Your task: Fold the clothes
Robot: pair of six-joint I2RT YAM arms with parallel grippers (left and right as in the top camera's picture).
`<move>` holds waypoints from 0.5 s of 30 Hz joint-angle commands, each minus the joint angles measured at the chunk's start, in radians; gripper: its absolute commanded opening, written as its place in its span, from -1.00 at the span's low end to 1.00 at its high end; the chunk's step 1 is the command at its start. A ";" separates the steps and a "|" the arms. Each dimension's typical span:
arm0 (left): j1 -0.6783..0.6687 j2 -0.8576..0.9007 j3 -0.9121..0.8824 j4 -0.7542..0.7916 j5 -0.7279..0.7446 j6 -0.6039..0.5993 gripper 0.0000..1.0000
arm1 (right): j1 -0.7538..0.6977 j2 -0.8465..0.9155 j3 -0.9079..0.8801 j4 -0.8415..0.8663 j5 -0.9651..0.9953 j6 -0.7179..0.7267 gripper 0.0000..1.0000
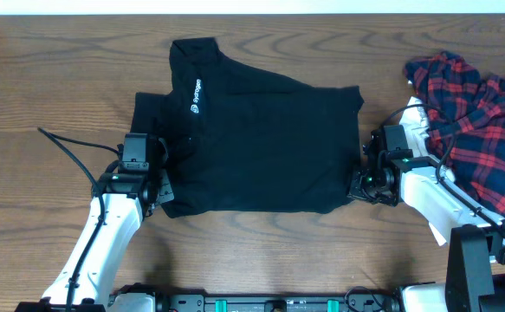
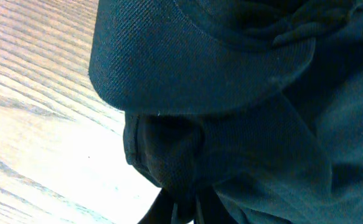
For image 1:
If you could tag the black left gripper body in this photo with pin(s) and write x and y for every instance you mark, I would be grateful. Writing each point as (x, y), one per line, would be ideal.
(162, 191)

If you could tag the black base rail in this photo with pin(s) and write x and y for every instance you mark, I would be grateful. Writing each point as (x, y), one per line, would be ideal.
(278, 303)

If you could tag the black polo shirt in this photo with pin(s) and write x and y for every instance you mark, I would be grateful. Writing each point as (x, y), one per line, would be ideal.
(245, 139)

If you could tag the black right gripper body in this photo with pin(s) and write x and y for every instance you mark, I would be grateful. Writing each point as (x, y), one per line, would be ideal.
(365, 185)

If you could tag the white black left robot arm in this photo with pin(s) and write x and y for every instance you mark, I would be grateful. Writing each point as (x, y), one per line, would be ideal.
(126, 193)

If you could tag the red navy plaid shirt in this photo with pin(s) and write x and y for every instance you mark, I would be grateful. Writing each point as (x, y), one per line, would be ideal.
(467, 120)

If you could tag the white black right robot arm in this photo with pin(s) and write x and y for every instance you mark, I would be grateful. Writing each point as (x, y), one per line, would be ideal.
(475, 275)

